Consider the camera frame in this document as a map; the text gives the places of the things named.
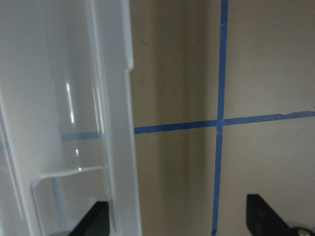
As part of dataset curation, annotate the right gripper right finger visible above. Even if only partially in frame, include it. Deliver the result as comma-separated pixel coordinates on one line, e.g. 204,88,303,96
247,194,295,236

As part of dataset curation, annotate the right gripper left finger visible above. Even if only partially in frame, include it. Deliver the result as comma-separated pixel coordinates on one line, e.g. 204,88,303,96
69,201,110,236

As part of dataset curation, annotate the clear plastic box lid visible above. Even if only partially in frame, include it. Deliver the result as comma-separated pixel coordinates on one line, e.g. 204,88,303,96
0,0,142,236

